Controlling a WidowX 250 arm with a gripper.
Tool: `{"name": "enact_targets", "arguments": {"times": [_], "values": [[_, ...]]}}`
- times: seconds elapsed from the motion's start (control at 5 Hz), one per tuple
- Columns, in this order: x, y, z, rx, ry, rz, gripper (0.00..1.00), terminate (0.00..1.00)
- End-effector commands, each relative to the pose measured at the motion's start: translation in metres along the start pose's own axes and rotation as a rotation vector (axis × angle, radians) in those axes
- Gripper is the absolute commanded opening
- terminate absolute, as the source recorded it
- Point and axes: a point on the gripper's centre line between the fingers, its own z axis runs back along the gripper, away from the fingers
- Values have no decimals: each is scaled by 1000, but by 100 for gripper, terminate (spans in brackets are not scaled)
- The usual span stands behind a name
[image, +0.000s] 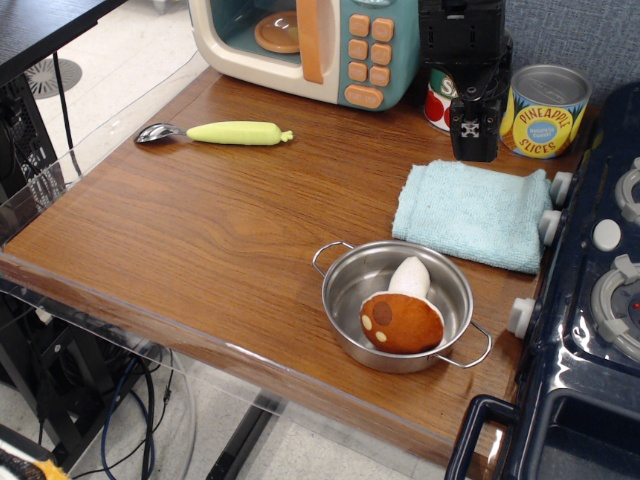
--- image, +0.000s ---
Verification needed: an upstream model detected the pineapple slices can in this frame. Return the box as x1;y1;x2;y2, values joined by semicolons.
499;64;592;159

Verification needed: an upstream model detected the tomato sauce can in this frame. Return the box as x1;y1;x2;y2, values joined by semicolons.
424;68;457;133

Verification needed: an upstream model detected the black table leg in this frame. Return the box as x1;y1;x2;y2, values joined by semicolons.
205;406;273;480

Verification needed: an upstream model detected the stainless steel pot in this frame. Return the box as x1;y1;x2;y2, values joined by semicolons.
316;240;476;374

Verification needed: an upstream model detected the orange plate in microwave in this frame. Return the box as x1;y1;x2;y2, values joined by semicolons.
254;10;300;54

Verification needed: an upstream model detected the toy microwave oven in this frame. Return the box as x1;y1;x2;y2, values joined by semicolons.
188;1;420;111

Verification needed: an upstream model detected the blue cable under table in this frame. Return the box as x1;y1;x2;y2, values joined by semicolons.
99;349;156;480

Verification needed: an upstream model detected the light blue folded towel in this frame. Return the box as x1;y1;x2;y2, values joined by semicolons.
392;160;551;275

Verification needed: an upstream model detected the spoon with green handle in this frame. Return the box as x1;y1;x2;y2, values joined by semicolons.
134;121;294;146

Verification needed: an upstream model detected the brown plush mushroom toy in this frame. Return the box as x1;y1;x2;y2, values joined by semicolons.
359;256;444;355

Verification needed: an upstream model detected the dark blue toy stove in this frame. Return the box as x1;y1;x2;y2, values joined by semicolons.
446;83;639;479

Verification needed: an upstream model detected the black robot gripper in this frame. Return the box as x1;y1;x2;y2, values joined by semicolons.
418;0;512;162

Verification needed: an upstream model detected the black desk at left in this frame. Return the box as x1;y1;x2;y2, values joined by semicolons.
1;0;124;86

